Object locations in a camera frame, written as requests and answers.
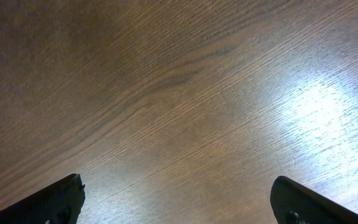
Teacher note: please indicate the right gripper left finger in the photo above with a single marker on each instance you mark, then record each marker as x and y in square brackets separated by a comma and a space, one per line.
[59, 203]

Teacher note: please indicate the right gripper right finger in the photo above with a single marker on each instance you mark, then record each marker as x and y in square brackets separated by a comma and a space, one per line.
[292, 202]

